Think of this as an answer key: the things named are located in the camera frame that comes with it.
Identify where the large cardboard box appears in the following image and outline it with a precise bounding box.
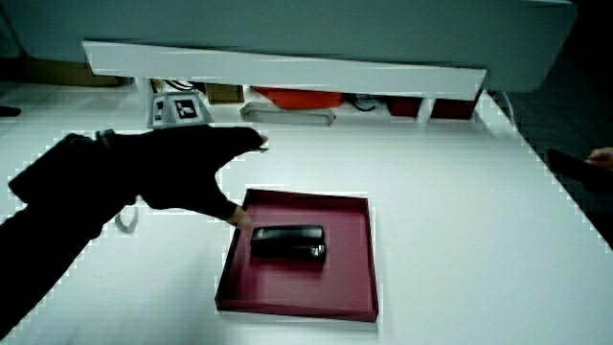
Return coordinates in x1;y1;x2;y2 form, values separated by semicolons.
24;56;133;88

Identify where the dark red square plate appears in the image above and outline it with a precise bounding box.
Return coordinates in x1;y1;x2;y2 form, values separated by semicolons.
214;188;380;323

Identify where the brown cardboard box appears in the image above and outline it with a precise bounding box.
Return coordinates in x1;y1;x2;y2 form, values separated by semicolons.
204;82;246;105

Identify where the grey strap loop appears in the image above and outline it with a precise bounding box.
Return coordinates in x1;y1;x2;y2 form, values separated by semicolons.
113;202;140;236

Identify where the black cable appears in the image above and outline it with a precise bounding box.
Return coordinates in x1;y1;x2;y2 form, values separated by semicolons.
345;94;379;113
163;79;196;93

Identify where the dark red box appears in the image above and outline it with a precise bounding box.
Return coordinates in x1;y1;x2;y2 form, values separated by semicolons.
385;96;423;119
430;90;483;121

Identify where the orange plastic container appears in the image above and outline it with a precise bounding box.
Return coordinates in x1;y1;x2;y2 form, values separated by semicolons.
252;86;345;110

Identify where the white long shelf board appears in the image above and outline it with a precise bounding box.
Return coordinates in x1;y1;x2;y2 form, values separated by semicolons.
81;39;488;102

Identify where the person's left hand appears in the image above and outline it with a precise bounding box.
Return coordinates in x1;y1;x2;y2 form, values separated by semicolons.
108;90;270;232

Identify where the grey flat pouch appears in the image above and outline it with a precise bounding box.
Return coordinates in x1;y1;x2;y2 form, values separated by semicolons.
239;101;337;127

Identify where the black stapper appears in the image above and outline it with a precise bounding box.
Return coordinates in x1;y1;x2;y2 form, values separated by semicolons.
249;223;329;265

